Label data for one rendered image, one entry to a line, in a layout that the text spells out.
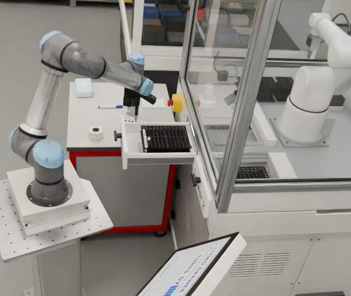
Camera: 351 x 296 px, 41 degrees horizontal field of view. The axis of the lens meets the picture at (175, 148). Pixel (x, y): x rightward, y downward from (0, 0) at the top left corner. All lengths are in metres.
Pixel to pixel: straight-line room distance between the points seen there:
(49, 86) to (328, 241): 1.35
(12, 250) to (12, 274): 0.90
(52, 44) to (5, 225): 0.75
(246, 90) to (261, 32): 0.20
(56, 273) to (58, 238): 0.37
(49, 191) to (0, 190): 0.30
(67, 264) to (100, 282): 0.52
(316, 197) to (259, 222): 0.25
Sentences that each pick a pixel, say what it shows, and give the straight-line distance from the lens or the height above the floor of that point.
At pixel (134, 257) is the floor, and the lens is 2.87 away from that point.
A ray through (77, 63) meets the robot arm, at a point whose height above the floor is 1.39.
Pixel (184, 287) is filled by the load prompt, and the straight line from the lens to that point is 1.35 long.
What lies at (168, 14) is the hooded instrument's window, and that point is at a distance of 2.84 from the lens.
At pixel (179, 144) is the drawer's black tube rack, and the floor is 0.90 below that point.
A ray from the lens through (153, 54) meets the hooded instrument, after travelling 2.92.
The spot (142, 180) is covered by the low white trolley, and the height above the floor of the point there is 0.51.
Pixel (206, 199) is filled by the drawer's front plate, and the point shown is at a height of 0.92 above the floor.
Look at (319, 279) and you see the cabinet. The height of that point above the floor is 0.45.
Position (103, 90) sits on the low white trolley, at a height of 0.76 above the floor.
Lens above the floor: 2.26
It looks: 38 degrees down
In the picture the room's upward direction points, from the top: 8 degrees clockwise
